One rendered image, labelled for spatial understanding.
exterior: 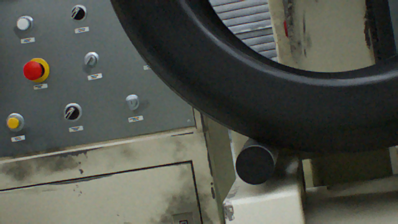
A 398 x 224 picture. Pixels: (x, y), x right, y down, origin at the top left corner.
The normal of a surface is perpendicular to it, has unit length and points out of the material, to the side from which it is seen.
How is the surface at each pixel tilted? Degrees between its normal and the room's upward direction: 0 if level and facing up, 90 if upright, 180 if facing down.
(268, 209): 90
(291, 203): 90
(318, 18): 90
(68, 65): 90
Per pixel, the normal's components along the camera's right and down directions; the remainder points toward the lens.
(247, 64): -0.22, 0.24
